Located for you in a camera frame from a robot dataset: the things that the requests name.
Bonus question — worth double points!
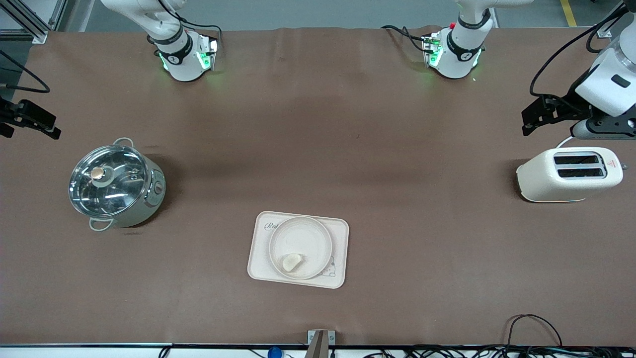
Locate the black arm base cable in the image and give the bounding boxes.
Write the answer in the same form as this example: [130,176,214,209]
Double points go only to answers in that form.
[158,0,223,48]
[381,24,429,53]

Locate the brown table mat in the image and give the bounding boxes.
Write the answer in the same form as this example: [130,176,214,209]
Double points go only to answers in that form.
[0,26,636,347]

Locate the glass pot lid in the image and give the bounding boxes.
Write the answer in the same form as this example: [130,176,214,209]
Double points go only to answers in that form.
[69,145,150,218]

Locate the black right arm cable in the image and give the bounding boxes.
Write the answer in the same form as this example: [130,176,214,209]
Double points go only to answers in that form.
[0,50,51,94]

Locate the tangle of black cables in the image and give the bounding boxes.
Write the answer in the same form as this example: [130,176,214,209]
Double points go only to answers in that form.
[363,345,636,358]

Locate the beige rabbit print tray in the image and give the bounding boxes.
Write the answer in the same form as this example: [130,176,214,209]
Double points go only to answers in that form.
[247,211,350,289]

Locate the silver electric cooking pot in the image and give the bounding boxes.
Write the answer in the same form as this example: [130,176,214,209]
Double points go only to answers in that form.
[68,138,166,232]

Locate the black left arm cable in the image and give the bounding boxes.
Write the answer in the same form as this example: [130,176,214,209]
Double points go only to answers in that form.
[529,0,628,98]

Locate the round beige plate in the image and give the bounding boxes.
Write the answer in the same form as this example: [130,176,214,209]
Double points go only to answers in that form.
[268,216,333,280]

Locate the black looped cable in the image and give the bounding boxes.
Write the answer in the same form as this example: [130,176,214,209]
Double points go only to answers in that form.
[504,314,564,349]

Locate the grey metal camera bracket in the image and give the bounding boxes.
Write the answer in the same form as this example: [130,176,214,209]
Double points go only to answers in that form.
[307,330,335,358]

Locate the cream two-slot toaster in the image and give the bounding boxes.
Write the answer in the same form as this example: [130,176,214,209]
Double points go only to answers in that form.
[516,146,624,203]

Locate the aluminium frame profile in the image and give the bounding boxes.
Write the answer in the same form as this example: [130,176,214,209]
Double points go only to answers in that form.
[596,0,628,38]
[0,0,68,44]

